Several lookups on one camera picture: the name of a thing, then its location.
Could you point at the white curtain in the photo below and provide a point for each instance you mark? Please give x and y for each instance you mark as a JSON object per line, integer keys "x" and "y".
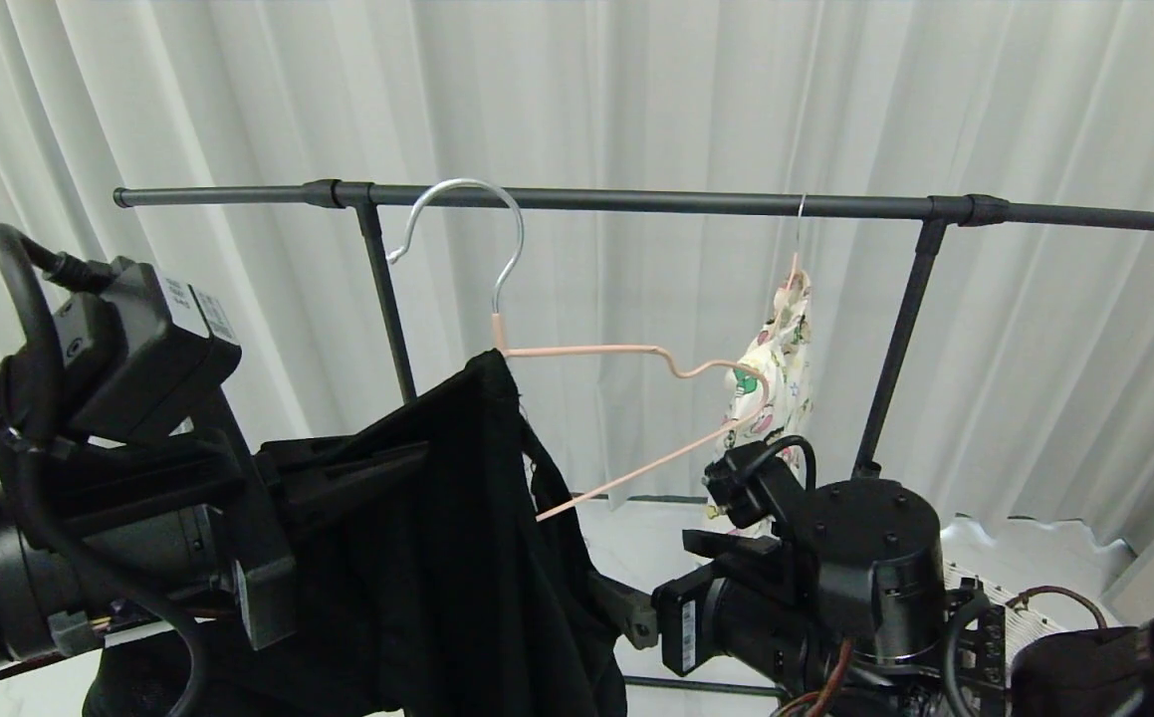
{"x": 636, "y": 80}

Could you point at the pink clothes hanger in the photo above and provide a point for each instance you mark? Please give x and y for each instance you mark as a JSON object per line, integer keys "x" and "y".
{"x": 798, "y": 229}
{"x": 576, "y": 351}

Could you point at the cream printed garment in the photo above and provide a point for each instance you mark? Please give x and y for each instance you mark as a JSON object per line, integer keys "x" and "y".
{"x": 786, "y": 339}

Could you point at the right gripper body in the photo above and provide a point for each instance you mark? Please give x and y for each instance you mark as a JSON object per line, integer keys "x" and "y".
{"x": 746, "y": 627}

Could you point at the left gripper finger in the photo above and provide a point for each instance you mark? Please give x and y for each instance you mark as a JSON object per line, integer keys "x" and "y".
{"x": 338, "y": 483}

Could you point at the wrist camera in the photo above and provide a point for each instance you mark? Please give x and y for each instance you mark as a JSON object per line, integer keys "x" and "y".
{"x": 138, "y": 339}
{"x": 756, "y": 493}

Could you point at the black clothes rack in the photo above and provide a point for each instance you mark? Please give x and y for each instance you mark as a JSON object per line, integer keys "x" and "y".
{"x": 636, "y": 201}

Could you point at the white laundry basket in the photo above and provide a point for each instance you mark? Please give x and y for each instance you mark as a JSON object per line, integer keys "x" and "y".
{"x": 995, "y": 588}

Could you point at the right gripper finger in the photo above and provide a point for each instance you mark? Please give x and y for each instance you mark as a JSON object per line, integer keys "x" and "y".
{"x": 736, "y": 546}
{"x": 631, "y": 612}

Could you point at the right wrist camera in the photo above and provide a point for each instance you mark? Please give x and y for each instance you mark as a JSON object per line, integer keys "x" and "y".
{"x": 756, "y": 493}

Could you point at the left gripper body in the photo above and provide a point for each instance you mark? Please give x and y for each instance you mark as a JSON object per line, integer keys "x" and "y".
{"x": 138, "y": 558}

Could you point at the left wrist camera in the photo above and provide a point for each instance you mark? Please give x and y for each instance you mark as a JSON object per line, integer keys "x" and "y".
{"x": 138, "y": 339}

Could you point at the black garment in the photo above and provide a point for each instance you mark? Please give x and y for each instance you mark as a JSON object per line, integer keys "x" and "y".
{"x": 437, "y": 558}

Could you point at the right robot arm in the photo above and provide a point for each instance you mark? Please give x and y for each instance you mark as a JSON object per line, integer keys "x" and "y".
{"x": 875, "y": 558}

